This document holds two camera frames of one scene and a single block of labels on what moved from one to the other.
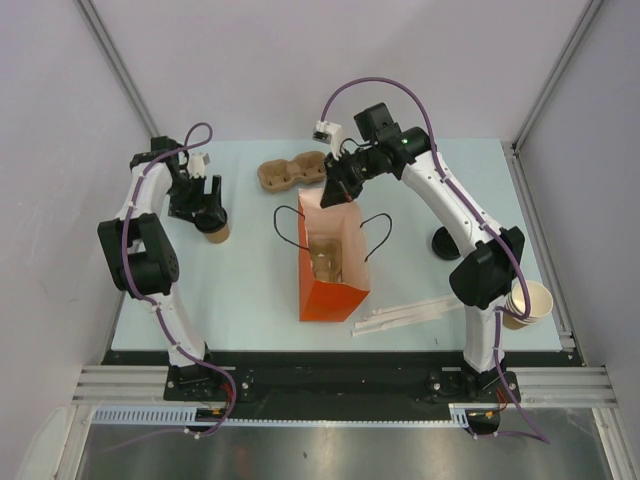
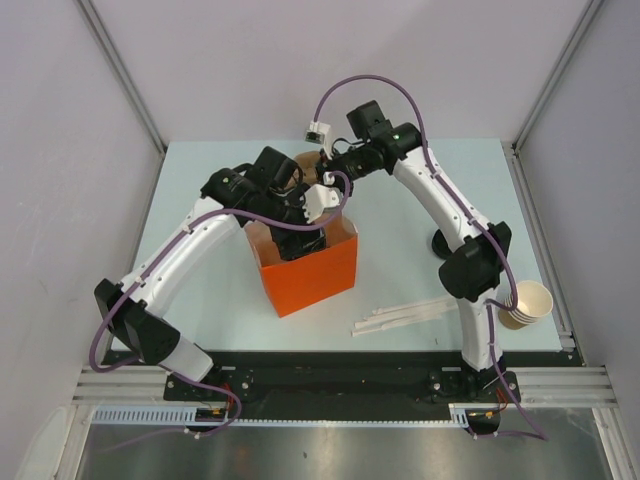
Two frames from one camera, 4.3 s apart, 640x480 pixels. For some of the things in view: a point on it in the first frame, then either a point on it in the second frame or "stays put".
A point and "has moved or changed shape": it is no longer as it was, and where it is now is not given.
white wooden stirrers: (415, 312) stays put
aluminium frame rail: (565, 387) stays put
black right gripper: (338, 188) stays put
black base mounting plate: (344, 379) stays put
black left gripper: (204, 203) to (292, 247)
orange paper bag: (332, 259) has moved or changed shape
